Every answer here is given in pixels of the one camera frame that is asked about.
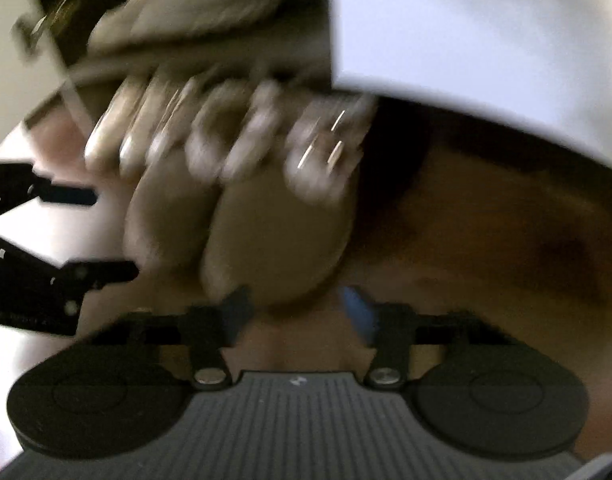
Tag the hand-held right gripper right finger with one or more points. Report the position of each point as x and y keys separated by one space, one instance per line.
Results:
x=358 y=315

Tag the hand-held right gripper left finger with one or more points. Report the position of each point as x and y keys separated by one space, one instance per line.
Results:
x=238 y=315

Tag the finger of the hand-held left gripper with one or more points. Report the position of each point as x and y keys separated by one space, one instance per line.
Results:
x=96 y=272
x=71 y=197

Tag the brown fleece-lined boot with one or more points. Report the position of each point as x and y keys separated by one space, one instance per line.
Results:
x=161 y=220
x=281 y=240

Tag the white cabinet door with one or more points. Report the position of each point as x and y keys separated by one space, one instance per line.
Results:
x=461 y=35
x=16 y=110

